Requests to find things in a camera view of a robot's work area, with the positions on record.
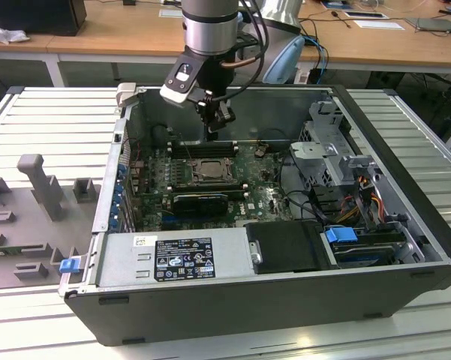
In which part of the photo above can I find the green RAM stick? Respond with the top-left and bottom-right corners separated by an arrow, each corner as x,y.
0,245 -> 26,258

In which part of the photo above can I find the dark grey flat tablet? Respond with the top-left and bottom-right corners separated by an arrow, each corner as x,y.
404,16 -> 451,35

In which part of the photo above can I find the copper coloured flexible hose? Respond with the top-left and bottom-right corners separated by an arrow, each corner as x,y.
222,56 -> 257,71

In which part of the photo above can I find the long wooden desk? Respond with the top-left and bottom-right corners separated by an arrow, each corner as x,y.
0,0 -> 451,75

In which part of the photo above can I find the blue cable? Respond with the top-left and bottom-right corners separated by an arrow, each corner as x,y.
302,34 -> 329,74

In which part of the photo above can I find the white paper sheet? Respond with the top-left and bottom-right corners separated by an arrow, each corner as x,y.
353,19 -> 406,32

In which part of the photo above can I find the black graphics card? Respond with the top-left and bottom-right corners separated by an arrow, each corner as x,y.
172,192 -> 230,218

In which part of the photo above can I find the black RAM slot bank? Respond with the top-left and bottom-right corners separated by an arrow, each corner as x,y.
169,139 -> 242,159
168,181 -> 251,200

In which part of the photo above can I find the hard disk in blue carrier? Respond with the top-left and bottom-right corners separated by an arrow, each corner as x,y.
323,226 -> 403,269

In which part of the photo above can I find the blue booklet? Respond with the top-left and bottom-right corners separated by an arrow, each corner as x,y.
319,0 -> 356,11

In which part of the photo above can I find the yellow red wire bundle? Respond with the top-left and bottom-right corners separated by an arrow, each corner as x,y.
335,175 -> 386,224

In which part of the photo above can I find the light grey case latch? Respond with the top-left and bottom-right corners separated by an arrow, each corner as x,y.
116,82 -> 138,107

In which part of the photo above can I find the pale blue teach pendant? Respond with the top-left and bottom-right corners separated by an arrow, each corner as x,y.
264,34 -> 306,85

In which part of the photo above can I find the silver metal drive cage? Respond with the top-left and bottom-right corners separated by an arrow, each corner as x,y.
287,100 -> 380,191

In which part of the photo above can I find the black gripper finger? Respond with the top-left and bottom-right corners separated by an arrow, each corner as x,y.
214,101 -> 236,131
195,91 -> 220,143

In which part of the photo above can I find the green motherboard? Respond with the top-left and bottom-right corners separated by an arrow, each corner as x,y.
134,142 -> 299,232

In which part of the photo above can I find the black plastic drive shroud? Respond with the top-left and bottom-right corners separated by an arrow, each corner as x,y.
244,220 -> 341,276

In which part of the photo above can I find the white wrist camera, black plate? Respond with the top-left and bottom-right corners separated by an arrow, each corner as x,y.
158,61 -> 206,110

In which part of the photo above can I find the black computer box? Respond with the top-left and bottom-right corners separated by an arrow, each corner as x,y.
0,0 -> 88,38

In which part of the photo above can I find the CPU socket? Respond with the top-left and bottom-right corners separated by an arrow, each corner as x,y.
186,156 -> 236,186

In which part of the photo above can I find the blue plastic case latch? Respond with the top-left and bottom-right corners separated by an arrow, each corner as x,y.
59,258 -> 79,275

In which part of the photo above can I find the crumpled white paper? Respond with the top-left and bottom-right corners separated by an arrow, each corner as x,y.
0,19 -> 31,46

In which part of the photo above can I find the dark grey open PC case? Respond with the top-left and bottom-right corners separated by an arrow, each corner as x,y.
58,82 -> 451,348

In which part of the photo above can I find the grey parts rack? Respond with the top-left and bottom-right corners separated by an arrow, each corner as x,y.
0,153 -> 101,292

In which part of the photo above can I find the grey power supply unit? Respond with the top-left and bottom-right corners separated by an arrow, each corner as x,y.
96,227 -> 251,290

